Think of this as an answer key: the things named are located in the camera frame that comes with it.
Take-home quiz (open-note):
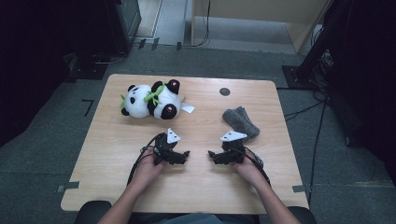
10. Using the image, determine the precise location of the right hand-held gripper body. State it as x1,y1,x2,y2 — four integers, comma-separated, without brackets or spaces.
219,130,248,164

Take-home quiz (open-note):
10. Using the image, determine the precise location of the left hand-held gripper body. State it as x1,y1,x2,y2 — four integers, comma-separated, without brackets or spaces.
152,127,181,166

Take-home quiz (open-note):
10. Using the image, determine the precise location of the grey sock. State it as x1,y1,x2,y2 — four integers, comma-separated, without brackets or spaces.
221,105,261,140

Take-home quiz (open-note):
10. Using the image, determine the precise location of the panda plush toy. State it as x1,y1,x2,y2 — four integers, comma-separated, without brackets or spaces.
120,78,196,120

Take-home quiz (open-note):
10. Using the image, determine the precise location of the person's right hand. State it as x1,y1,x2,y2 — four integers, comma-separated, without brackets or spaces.
233,152,268,188

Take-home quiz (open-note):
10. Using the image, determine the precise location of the person's left hand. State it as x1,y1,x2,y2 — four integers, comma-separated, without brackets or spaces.
132,148,167,188

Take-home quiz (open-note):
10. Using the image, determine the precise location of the person's dark clothing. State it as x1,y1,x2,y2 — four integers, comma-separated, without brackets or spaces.
129,212,260,224

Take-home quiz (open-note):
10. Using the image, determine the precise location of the black floor tape mark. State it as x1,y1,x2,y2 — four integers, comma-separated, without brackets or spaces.
81,98,95,117

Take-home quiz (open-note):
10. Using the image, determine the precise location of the grey floor tape strip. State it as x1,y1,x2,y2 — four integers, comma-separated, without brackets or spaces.
56,181,81,193

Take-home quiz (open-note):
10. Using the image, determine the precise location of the black stand base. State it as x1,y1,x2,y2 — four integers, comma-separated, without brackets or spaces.
66,52,108,82

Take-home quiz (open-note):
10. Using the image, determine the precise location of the black metal stand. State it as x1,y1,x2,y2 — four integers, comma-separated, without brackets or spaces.
281,0,344,91

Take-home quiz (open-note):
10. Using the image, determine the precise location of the wooden cabinet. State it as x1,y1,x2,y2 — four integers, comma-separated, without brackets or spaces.
190,0,331,54

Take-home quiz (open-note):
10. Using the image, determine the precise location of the right hand-held gripper cable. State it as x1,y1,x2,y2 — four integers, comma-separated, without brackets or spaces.
236,146,272,188

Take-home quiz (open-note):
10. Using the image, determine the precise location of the hand-held gripper cable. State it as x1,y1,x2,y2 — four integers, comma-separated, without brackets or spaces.
236,146,272,188
126,133,164,186

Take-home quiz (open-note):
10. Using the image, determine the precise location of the left hand-held gripper cable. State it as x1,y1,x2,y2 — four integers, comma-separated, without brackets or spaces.
126,133,164,186

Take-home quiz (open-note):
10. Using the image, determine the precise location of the long black floor cable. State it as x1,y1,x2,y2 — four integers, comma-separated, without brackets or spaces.
307,99,328,206

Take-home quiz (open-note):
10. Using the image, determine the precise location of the short black floor cable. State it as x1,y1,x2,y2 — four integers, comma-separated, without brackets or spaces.
284,101,325,121

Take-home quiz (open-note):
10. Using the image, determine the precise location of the curved black floor cable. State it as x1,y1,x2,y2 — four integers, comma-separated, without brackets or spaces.
92,50,129,65

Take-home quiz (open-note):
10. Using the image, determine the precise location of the hanging black cable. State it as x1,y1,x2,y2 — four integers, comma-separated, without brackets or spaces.
192,0,211,48

